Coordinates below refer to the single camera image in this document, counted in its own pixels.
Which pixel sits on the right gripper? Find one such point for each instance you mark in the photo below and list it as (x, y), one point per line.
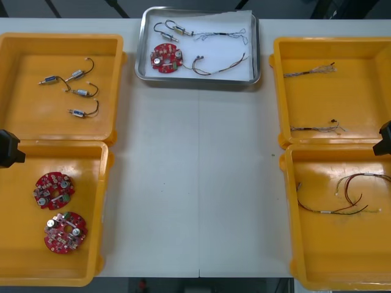
(386, 137)

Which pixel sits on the yellow-orange plastic bin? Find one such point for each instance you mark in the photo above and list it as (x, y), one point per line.
(100, 42)
(336, 250)
(305, 100)
(18, 268)

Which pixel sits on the steel tray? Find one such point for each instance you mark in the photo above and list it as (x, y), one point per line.
(258, 45)

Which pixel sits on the round red circuit board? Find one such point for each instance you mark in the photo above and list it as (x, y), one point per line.
(61, 244)
(46, 183)
(165, 68)

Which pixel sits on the small metal solenoid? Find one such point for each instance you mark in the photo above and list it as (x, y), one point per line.
(166, 37)
(78, 112)
(179, 30)
(50, 80)
(82, 91)
(78, 73)

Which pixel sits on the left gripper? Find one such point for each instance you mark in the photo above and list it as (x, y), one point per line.
(7, 149)

